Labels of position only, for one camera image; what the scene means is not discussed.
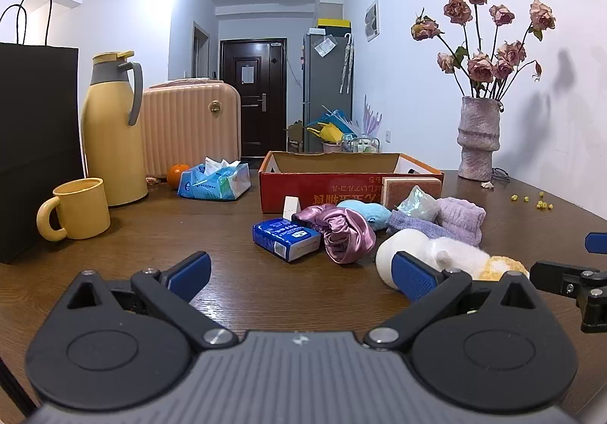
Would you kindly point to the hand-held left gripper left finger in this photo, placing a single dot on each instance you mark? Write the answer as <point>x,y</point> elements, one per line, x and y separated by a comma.
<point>189,273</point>

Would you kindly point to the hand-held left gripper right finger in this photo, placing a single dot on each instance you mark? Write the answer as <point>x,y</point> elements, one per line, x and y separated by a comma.
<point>413,277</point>

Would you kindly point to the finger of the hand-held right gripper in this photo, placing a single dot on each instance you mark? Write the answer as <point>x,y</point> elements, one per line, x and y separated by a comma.
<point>569,279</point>
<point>597,242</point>

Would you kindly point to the white smooth soft ball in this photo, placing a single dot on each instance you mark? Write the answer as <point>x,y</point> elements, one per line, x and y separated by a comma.
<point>403,239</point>

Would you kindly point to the white and yellow plush toy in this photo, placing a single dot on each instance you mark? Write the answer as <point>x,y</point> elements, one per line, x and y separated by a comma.
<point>462,253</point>

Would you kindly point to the purple knit cloth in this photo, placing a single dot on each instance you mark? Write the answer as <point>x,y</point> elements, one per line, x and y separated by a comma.
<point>408,222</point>

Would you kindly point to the lilac fluffy towel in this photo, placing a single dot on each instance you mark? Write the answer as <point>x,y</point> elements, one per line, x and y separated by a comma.
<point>460,220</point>

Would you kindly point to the purple satin scrunchie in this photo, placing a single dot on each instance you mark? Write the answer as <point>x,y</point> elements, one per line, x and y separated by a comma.
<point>346,234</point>

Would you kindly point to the orange cardboard box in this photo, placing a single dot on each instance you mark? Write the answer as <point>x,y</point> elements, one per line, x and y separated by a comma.
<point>322,191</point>

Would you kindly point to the light blue soft cloth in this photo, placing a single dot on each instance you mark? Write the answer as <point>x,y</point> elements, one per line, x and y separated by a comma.
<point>370,210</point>

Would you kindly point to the blue soft tissue pack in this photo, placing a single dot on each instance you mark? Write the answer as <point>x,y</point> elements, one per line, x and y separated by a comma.
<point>213,184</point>

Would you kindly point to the scattered yellow crumbs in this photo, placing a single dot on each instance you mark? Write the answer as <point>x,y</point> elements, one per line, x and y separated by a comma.
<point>540,204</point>

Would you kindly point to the iridescent pouch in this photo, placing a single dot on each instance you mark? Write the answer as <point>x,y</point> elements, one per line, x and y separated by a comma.
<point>417,205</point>

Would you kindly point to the orange fruit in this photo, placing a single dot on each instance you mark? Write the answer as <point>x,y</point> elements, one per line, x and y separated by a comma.
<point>176,175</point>

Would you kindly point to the small blue tissue packet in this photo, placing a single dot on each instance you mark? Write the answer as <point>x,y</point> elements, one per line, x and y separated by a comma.
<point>284,236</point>

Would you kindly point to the fallen rose petal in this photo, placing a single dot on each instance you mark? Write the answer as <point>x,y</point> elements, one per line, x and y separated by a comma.
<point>487,185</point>

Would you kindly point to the small white card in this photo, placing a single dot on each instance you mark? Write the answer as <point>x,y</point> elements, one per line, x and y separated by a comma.
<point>290,209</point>

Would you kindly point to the yellow mug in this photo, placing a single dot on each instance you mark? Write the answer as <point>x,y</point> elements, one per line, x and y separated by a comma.
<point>83,210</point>

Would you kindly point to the metal trolley rack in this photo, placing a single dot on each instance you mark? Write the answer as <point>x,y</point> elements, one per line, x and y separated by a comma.
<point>363,145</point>

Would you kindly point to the pink ribbed suitcase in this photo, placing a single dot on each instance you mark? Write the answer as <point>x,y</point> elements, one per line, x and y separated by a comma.
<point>189,130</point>

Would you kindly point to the pink textured vase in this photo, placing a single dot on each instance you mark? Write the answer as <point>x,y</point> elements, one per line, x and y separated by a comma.
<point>476,144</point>

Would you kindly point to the yellow thermos jug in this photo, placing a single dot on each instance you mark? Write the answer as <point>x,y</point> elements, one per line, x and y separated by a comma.
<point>111,144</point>

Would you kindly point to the pink bucket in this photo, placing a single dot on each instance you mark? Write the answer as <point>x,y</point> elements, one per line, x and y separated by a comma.
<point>331,147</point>

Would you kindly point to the dark brown entrance door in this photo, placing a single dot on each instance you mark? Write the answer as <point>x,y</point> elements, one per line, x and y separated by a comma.
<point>251,120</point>

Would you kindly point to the blue plastic bags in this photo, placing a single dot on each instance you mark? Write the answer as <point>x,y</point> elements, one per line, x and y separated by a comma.
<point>344,120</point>

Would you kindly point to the tall brown cardboard box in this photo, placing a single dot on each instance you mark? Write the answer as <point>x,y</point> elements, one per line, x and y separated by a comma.
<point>295,137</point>

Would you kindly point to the pink cloth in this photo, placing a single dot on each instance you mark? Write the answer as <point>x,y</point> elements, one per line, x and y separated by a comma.
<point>178,83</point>

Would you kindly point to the black paper bag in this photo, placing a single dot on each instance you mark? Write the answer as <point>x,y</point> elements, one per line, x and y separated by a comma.
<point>33,144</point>

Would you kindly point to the grey fridge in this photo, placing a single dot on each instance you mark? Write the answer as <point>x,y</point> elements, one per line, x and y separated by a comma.
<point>315,96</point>

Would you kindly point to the white paper notice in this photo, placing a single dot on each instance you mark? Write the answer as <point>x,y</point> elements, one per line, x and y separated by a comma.
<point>246,75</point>

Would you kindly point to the dried pink rose bouquet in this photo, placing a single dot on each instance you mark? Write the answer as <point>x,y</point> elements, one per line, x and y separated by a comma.
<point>481,66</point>

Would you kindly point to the white folded umbrella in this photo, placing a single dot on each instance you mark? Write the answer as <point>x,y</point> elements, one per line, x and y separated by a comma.
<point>346,68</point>

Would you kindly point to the grey side door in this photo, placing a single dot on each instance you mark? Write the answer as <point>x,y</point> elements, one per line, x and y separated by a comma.
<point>200,51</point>

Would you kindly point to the clear plastic bag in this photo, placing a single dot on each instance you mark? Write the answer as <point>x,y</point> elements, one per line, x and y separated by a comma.
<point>325,46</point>

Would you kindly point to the yellow and black box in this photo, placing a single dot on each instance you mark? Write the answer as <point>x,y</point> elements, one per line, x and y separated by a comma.
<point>332,24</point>

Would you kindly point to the purple wall decoration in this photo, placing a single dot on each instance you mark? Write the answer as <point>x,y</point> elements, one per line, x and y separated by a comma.
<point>372,118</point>

